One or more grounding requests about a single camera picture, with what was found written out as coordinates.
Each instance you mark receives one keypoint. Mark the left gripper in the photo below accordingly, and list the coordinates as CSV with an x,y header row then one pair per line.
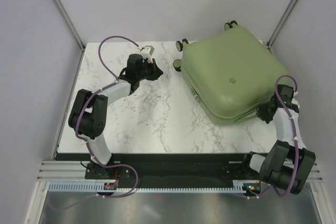
x,y
156,72

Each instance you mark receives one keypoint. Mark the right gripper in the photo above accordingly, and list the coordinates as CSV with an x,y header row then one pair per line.
x,y
261,113

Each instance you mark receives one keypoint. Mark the green suitcase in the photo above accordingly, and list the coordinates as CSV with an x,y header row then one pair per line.
x,y
230,75

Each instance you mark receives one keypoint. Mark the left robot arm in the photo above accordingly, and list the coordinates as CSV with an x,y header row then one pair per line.
x,y
88,115

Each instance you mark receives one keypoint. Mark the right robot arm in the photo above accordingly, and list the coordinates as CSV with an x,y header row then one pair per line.
x,y
288,163

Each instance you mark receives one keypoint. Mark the green suitcase wheel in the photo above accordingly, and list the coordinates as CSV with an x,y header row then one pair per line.
x,y
230,25
177,64
180,44

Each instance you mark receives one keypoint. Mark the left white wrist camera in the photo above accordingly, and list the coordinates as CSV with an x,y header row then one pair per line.
x,y
147,51

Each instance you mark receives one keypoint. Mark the right aluminium frame post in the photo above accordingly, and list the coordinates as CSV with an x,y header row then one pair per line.
x,y
285,16

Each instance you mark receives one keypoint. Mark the aluminium frame post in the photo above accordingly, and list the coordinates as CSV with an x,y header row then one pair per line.
x,y
66,18
285,16

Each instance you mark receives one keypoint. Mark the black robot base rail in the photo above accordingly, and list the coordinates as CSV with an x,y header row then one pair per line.
x,y
173,171

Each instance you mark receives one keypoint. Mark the left aluminium frame post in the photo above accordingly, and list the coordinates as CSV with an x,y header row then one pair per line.
x,y
66,18

